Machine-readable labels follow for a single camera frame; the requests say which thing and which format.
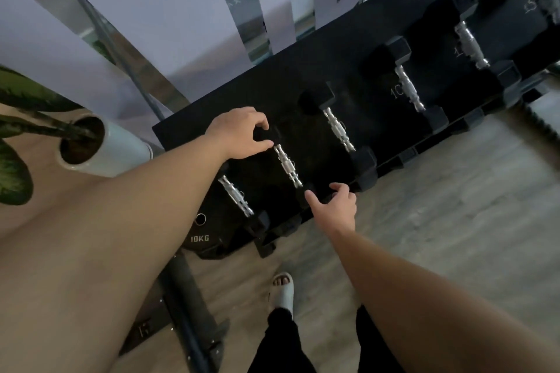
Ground person's right hand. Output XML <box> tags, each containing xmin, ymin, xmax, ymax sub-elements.
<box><xmin>304</xmin><ymin>182</ymin><xmax>358</xmax><ymax>236</ymax></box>

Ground person's left hand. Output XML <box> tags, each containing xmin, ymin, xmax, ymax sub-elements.
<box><xmin>205</xmin><ymin>107</ymin><xmax>275</xmax><ymax>160</ymax></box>

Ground small black hex dumbbell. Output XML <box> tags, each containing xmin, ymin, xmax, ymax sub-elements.
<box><xmin>253</xmin><ymin>126</ymin><xmax>333</xmax><ymax>217</ymax></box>

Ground person's left forearm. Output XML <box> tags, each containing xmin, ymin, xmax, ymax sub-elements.
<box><xmin>0</xmin><ymin>134</ymin><xmax>232</xmax><ymax>373</ymax></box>

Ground person's right forearm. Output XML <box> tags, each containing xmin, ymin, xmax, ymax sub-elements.
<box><xmin>327</xmin><ymin>228</ymin><xmax>560</xmax><ymax>373</ymax></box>

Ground white slipper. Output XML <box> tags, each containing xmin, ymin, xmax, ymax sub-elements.
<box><xmin>267</xmin><ymin>272</ymin><xmax>295</xmax><ymax>316</ymax></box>

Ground black round weight plate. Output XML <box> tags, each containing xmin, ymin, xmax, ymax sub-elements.
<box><xmin>181</xmin><ymin>193</ymin><xmax>260</xmax><ymax>261</ymax></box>

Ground black dumbbell rack shelf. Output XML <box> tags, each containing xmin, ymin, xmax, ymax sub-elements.
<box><xmin>152</xmin><ymin>0</ymin><xmax>560</xmax><ymax>261</ymax></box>

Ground white round plant pot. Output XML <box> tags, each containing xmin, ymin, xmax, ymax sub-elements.
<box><xmin>56</xmin><ymin>114</ymin><xmax>155</xmax><ymax>178</ymax></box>

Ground black trousers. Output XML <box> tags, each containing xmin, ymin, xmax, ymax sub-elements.
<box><xmin>247</xmin><ymin>305</ymin><xmax>396</xmax><ymax>373</ymax></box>

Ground row of black dumbbells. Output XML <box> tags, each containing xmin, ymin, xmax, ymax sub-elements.
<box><xmin>216</xmin><ymin>0</ymin><xmax>560</xmax><ymax>249</ymax></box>

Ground dark metal rack base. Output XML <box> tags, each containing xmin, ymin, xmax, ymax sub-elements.
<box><xmin>118</xmin><ymin>250</ymin><xmax>231</xmax><ymax>373</ymax></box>

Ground green leafy plant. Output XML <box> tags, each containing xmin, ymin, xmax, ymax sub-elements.
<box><xmin>0</xmin><ymin>64</ymin><xmax>100</xmax><ymax>206</ymax></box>

